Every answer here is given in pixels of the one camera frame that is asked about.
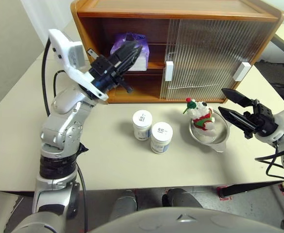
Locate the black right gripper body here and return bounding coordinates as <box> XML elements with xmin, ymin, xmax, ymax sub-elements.
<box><xmin>243</xmin><ymin>99</ymin><xmax>279</xmax><ymax>139</ymax></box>

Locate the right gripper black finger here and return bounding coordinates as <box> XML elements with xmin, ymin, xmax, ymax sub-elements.
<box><xmin>218</xmin><ymin>106</ymin><xmax>257</xmax><ymax>133</ymax></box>
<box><xmin>221</xmin><ymin>88</ymin><xmax>255</xmax><ymax>108</ymax></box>

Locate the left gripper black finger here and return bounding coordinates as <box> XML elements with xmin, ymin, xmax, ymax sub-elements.
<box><xmin>118</xmin><ymin>46</ymin><xmax>144</xmax><ymax>73</ymax></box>
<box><xmin>112</xmin><ymin>41</ymin><xmax>138</xmax><ymax>64</ymax></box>

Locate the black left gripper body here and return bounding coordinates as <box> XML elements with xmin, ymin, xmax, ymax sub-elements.
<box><xmin>88</xmin><ymin>55</ymin><xmax>133</xmax><ymax>95</ymax></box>

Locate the purple tissue box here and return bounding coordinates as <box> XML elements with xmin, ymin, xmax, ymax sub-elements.
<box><xmin>109</xmin><ymin>33</ymin><xmax>150</xmax><ymax>72</ymax></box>

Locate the white door handle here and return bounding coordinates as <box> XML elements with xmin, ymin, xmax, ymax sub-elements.
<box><xmin>233</xmin><ymin>62</ymin><xmax>251</xmax><ymax>81</ymax></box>
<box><xmin>165</xmin><ymin>61</ymin><xmax>174</xmax><ymax>81</ymax></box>

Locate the white knitted toy red green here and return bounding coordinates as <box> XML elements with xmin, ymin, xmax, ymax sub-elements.
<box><xmin>183</xmin><ymin>97</ymin><xmax>217</xmax><ymax>136</ymax></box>

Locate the ribbed glass sliding door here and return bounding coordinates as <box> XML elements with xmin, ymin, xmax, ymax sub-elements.
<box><xmin>159</xmin><ymin>18</ymin><xmax>265</xmax><ymax>100</ymax></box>

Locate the ribbed glass door with scratch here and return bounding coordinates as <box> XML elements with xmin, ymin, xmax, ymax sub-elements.
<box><xmin>167</xmin><ymin>18</ymin><xmax>276</xmax><ymax>100</ymax></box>

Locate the white plastic bottle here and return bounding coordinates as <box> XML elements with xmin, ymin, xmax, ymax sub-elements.
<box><xmin>132</xmin><ymin>110</ymin><xmax>153</xmax><ymax>141</ymax></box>
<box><xmin>150</xmin><ymin>122</ymin><xmax>173</xmax><ymax>155</ymax></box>

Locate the wooden cabinet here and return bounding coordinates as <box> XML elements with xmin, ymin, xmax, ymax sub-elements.
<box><xmin>70</xmin><ymin>0</ymin><xmax>284</xmax><ymax>104</ymax></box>

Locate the silver metal bowl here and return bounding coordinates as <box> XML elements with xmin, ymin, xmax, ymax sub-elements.
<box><xmin>188</xmin><ymin>109</ymin><xmax>231</xmax><ymax>153</ymax></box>

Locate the black metal table leg bar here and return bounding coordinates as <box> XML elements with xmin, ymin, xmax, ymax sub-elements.
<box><xmin>219</xmin><ymin>181</ymin><xmax>284</xmax><ymax>199</ymax></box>

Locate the red floor tape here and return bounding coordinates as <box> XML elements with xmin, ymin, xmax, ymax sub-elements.
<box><xmin>217</xmin><ymin>185</ymin><xmax>233</xmax><ymax>201</ymax></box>

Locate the dark grey rounded shape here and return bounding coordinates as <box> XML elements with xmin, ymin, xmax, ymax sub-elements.
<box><xmin>109</xmin><ymin>190</ymin><xmax>137</xmax><ymax>223</ymax></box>
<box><xmin>162</xmin><ymin>188</ymin><xmax>204</xmax><ymax>209</ymax></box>

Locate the silver robot torso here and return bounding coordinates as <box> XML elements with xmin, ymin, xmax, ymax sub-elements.
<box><xmin>88</xmin><ymin>206</ymin><xmax>284</xmax><ymax>233</ymax></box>

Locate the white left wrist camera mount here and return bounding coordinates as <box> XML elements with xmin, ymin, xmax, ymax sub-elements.
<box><xmin>47</xmin><ymin>28</ymin><xmax>109</xmax><ymax>102</ymax></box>

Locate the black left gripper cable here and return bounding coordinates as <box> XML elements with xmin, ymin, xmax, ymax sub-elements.
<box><xmin>52</xmin><ymin>69</ymin><xmax>67</xmax><ymax>98</ymax></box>

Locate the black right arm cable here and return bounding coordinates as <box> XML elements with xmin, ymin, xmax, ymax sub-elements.
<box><xmin>254</xmin><ymin>143</ymin><xmax>284</xmax><ymax>180</ymax></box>

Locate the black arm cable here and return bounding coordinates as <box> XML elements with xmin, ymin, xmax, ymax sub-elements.
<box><xmin>75</xmin><ymin>162</ymin><xmax>88</xmax><ymax>233</ymax></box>
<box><xmin>254</xmin><ymin>143</ymin><xmax>284</xmax><ymax>180</ymax></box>

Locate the black left wrist camera cable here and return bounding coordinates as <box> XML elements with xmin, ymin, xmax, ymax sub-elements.
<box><xmin>41</xmin><ymin>38</ymin><xmax>54</xmax><ymax>116</ymax></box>

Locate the black left upper arm cable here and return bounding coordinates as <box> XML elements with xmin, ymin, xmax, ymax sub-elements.
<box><xmin>75</xmin><ymin>162</ymin><xmax>88</xmax><ymax>233</ymax></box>

